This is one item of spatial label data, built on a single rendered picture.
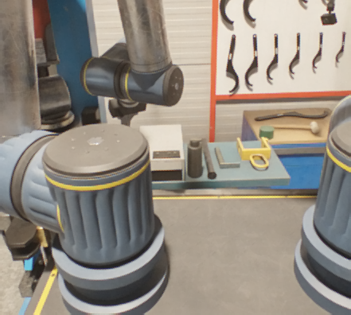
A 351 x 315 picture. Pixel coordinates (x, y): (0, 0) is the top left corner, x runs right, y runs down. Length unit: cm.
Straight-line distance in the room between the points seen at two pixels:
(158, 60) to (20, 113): 33
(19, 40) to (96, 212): 38
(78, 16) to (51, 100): 51
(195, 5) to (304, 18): 99
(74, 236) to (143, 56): 42
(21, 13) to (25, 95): 16
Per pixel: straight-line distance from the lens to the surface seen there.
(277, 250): 94
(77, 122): 139
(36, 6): 108
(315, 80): 364
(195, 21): 326
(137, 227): 66
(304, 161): 255
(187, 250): 91
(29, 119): 79
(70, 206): 62
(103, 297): 76
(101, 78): 93
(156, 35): 80
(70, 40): 170
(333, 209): 73
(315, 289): 83
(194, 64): 334
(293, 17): 341
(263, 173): 179
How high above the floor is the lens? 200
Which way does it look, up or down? 27 degrees down
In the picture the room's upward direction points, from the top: 2 degrees counter-clockwise
